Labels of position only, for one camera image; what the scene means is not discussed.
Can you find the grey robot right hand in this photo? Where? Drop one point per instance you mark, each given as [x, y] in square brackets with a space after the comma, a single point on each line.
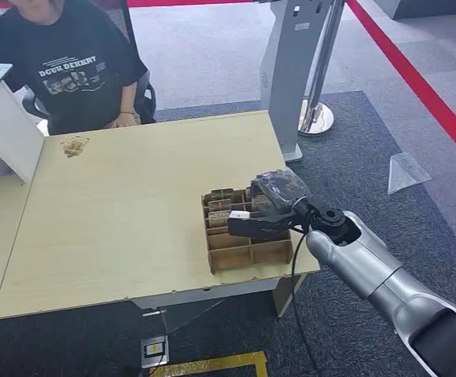
[281, 190]

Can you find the person's left hand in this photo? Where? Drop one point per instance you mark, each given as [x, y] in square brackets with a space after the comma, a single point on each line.
[125, 120]

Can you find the person's left forearm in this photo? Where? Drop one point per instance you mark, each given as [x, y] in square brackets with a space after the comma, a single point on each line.
[128, 96]

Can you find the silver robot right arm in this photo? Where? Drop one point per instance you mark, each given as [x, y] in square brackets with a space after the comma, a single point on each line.
[369, 260]

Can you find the wooden card organizer box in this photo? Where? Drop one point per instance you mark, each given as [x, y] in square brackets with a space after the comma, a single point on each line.
[231, 255]

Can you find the person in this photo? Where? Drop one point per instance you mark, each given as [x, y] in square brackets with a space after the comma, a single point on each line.
[74, 52]

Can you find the small pile of brown cards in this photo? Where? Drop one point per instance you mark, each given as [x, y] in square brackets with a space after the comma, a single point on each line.
[74, 147]

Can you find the grey kiosk stand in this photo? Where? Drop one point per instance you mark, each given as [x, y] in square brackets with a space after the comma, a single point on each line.
[286, 78]

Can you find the red barrier belt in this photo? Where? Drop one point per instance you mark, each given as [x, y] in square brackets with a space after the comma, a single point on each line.
[416, 83]
[192, 2]

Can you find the white slanted laptop stand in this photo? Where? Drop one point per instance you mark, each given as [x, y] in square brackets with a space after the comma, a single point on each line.
[11, 135]

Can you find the clear plastic sheet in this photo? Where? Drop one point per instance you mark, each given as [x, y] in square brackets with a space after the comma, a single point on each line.
[403, 174]

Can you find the metal floor socket box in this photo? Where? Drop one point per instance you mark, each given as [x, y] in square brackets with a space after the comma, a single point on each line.
[155, 351]

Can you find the dark grey plinth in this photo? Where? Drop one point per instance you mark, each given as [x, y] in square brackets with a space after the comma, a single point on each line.
[429, 8]

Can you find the pale wrist camera, black bracket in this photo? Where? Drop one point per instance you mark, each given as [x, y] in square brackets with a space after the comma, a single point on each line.
[259, 228]

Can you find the chrome stanchion post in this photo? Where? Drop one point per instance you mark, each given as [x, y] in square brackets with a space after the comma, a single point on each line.
[316, 119]

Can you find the white desk frame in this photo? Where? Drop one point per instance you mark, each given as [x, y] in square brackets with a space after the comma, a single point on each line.
[286, 296]

